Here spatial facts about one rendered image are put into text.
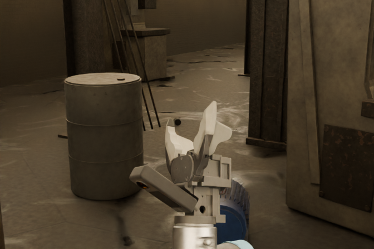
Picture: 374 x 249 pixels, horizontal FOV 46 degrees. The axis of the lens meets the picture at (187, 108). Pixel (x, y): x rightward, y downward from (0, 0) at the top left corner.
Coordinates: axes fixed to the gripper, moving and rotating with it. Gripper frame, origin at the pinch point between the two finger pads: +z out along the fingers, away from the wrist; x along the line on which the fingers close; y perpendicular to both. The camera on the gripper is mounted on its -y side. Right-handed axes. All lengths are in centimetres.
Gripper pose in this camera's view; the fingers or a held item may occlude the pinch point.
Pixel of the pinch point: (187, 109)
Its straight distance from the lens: 79.0
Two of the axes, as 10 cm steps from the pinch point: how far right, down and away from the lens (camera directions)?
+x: 5.2, -2.2, -8.3
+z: 0.2, -9.6, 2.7
